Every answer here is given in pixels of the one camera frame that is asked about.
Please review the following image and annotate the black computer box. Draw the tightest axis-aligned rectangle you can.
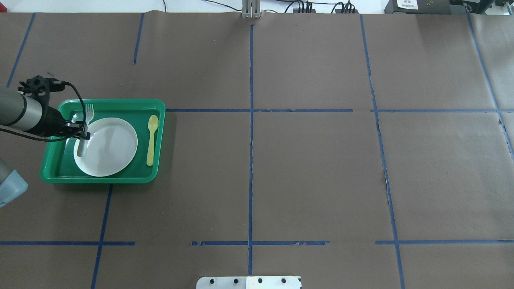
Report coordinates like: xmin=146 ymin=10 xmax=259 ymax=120
xmin=384 ymin=0 xmax=451 ymax=15

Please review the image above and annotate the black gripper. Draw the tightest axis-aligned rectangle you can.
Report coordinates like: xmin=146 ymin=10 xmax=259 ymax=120
xmin=38 ymin=107 xmax=91 ymax=140

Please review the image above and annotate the orange black electronics module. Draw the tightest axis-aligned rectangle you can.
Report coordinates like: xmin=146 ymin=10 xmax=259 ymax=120
xmin=292 ymin=0 xmax=316 ymax=14

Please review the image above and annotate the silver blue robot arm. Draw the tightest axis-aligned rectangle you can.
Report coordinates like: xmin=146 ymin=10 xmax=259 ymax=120
xmin=0 ymin=89 xmax=90 ymax=207

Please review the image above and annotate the white round plate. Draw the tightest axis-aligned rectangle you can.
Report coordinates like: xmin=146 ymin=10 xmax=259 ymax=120
xmin=73 ymin=117 xmax=138 ymax=177

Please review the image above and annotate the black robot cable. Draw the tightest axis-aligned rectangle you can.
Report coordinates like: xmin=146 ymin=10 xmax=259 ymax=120
xmin=0 ymin=81 xmax=87 ymax=142

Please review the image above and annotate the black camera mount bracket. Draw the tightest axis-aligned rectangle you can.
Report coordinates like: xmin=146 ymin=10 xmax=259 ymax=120
xmin=18 ymin=75 xmax=66 ymax=97

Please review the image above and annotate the white pillar with base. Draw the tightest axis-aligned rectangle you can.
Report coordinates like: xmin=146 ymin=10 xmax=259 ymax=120
xmin=196 ymin=276 xmax=302 ymax=289

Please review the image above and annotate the yellow plastic spoon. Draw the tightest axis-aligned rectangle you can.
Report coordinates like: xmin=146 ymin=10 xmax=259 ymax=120
xmin=146 ymin=115 xmax=159 ymax=166

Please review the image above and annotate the white plastic fork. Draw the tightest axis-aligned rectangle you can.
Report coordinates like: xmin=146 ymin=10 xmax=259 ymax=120
xmin=75 ymin=104 xmax=95 ymax=157

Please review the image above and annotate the aluminium frame post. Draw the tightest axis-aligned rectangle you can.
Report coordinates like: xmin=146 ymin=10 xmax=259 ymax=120
xmin=241 ymin=0 xmax=262 ymax=19

